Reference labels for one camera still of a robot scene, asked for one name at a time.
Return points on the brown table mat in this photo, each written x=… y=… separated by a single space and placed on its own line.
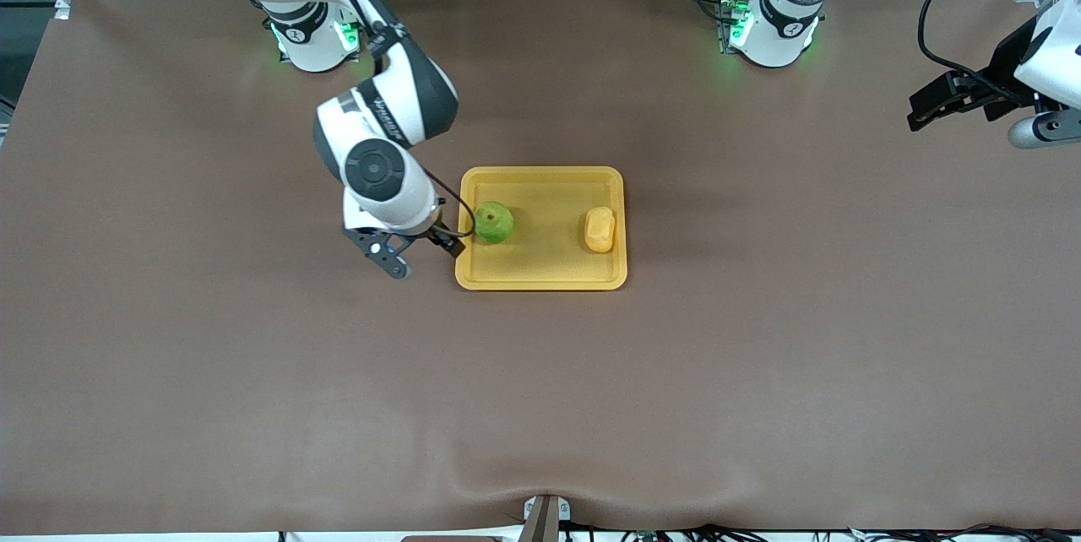
x=253 y=407

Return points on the yellow toy potato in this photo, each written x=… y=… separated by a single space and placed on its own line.
x=600 y=230

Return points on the metal camera mount clamp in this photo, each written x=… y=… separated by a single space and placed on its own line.
x=545 y=521

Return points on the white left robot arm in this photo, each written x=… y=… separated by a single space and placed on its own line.
x=781 y=31

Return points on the green toy apple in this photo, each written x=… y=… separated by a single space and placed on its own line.
x=494 y=223

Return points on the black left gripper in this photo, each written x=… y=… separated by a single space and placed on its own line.
x=1004 y=69

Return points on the yellow plastic tray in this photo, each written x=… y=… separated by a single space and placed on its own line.
x=545 y=230

